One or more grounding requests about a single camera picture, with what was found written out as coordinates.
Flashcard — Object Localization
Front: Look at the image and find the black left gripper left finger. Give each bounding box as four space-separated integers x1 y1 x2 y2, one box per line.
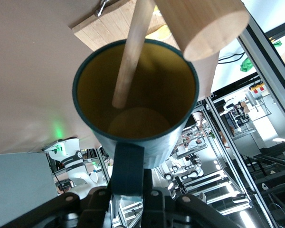
4 182 114 228

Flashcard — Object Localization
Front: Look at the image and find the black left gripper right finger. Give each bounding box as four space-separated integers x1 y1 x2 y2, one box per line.
142 168 249 228

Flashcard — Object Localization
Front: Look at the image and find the teal cup with yellow inside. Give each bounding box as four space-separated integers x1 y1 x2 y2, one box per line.
72 39 200 204

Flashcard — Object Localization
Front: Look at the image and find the wooden cup rack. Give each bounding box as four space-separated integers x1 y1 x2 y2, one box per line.
111 0 250 109

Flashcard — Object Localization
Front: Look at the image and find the grey partition panel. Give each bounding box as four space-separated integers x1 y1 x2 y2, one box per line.
0 153 59 216

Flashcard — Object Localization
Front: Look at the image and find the brown table mat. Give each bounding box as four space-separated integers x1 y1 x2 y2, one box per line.
0 0 220 156

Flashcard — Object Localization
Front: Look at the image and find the green cloth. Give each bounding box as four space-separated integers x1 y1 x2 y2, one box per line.
239 56 257 72

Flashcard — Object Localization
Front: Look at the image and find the lemon slice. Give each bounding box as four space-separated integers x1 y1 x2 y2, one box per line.
144 23 174 41

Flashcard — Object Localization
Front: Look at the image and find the wooden cutting board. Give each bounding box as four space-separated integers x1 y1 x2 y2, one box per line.
72 0 181 52

